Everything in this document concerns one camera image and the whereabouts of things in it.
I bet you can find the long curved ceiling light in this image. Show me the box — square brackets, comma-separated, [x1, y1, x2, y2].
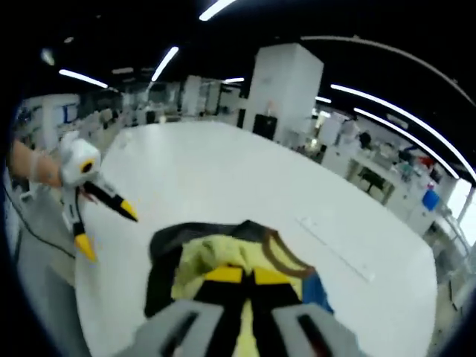
[329, 83, 476, 179]

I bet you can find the short curved ceiling light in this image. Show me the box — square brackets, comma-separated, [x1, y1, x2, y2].
[353, 107, 460, 180]

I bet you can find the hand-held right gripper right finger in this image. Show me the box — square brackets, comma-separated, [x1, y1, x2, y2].
[252, 269, 373, 357]

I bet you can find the yellow garment with dark sleeves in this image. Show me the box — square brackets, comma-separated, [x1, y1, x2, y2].
[144, 219, 335, 357]

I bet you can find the white square pillar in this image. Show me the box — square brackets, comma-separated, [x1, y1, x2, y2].
[247, 43, 324, 141]

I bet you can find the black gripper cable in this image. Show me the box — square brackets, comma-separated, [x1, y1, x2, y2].
[7, 178, 77, 261]

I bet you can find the blue storage bin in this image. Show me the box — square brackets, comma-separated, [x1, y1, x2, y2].
[422, 190, 442, 212]

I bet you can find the black box by pillar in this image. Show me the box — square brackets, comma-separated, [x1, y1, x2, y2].
[254, 114, 278, 141]

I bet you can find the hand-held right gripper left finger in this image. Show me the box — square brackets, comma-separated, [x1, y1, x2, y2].
[122, 266, 246, 357]

